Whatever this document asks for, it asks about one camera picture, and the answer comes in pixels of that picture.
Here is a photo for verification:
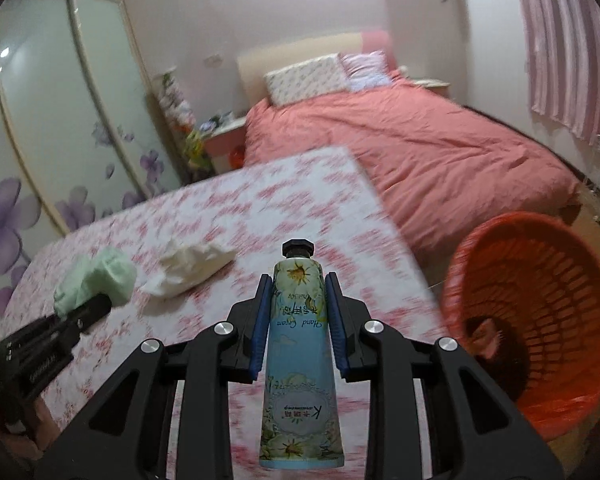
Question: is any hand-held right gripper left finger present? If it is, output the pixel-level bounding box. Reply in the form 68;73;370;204
45;272;273;480

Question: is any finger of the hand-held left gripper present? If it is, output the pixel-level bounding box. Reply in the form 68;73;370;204
55;295;113;336

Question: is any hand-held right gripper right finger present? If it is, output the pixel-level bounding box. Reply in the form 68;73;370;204
324;271;566;480

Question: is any light green cloth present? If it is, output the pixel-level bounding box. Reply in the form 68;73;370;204
54;247;137;317

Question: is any blue floral hand cream tube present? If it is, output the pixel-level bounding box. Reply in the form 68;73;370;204
258;240;345;471

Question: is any brown striped knitted scarf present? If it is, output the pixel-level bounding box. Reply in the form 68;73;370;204
466;316;528;401

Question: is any orange plastic basket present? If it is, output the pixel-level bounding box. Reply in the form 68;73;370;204
440;212;600;441

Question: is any crumpled white tissue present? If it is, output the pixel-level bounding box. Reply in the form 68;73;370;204
140;240;237;301

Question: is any pink floral tablecloth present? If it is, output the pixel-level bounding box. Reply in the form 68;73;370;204
0;146;446;480

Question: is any yellow flower bouquet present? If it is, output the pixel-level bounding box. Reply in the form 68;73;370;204
182;127;211;171

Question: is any bed with pink duvet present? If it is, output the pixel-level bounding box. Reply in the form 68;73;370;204
242;71;581;281

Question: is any white nightstand with pink drawers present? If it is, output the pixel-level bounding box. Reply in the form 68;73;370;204
202;116;248;176

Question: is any wardrobe with floral glass doors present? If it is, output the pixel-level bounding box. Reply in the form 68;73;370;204
0;0;191;321

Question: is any pale flower bouquet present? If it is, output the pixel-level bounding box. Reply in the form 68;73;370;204
155;72;196;131

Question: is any white floral pillow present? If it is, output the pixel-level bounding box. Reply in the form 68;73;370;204
264;54;351;107

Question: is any pink striped pillow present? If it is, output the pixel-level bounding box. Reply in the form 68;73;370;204
341;50;392;92

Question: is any small beige nightstand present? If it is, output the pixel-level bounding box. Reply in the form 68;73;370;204
412;77;452;98

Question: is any beige and pink headboard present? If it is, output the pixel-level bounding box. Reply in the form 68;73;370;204
236;30;398;106

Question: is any pink curtain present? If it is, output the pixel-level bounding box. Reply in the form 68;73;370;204
510;0;600;143

